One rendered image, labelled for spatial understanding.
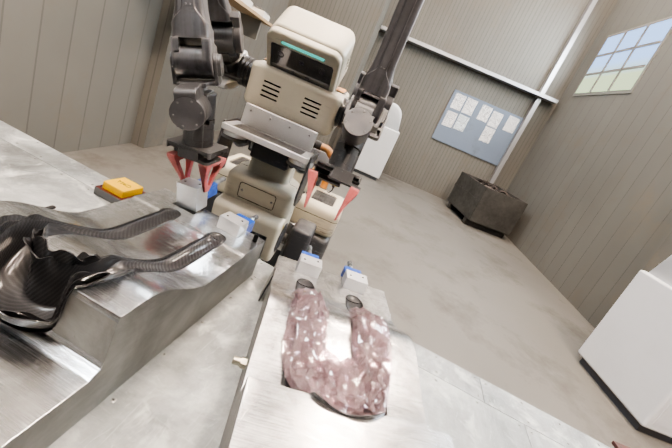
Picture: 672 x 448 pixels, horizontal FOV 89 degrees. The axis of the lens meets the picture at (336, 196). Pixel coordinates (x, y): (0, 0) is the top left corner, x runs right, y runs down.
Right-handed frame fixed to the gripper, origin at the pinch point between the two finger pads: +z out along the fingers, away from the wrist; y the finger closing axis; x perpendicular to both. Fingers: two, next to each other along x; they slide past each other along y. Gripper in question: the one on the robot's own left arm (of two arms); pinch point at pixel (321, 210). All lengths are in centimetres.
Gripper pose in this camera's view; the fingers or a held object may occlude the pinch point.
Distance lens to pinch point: 71.7
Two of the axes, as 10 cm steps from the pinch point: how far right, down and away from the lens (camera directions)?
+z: -4.0, 9.0, -1.7
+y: 9.2, 4.0, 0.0
